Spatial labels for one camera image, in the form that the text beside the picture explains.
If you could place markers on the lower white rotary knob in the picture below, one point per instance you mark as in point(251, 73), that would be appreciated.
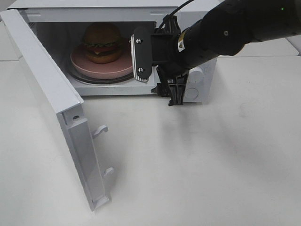
point(196, 75)

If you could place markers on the pink round plate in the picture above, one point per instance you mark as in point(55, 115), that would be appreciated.
point(116, 69)

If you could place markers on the burger with lettuce and tomato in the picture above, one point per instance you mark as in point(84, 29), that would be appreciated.
point(102, 42)

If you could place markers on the white microwave door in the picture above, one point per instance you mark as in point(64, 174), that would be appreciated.
point(61, 105)

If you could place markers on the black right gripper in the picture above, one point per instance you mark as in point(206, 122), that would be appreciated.
point(172, 51)

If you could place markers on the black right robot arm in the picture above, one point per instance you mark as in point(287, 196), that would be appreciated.
point(224, 30)

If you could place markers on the white microwave oven body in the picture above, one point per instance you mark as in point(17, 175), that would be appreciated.
point(45, 32)

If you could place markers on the glass microwave turntable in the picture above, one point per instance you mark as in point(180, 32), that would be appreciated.
point(70, 69)

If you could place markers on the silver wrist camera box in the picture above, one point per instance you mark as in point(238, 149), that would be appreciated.
point(134, 63)

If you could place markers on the round white door button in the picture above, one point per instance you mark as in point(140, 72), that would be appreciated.
point(191, 94)

